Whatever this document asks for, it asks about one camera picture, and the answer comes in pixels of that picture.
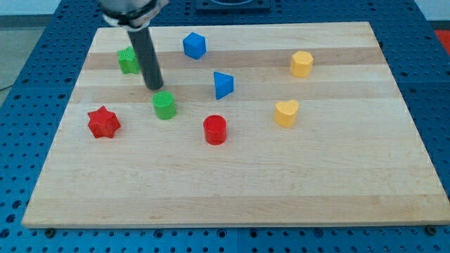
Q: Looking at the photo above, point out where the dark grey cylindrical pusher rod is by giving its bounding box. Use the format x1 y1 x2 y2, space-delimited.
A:
127 27 164 91

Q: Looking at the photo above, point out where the green star block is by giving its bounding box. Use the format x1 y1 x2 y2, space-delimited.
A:
117 46 140 74

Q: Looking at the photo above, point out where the red star block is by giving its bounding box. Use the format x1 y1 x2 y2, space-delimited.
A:
87 106 121 138

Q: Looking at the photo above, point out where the blue cube block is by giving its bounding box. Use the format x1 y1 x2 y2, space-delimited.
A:
183 32 207 60

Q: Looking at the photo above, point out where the green cylinder block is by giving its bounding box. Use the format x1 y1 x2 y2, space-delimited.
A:
152 91 176 120

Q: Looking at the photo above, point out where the blue triangle block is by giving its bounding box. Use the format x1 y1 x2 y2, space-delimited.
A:
213 72 234 100

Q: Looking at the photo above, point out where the red cylinder block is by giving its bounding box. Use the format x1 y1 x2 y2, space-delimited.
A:
203 115 227 145

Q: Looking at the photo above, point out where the yellow hexagon block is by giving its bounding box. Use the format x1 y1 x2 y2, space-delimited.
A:
290 51 314 77

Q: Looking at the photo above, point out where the yellow heart block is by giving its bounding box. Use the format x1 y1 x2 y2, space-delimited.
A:
274 100 300 128

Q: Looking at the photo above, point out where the light wooden board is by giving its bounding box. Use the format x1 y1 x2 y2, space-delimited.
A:
22 22 449 228

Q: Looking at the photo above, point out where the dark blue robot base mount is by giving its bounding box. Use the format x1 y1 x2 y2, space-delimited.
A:
194 0 271 13

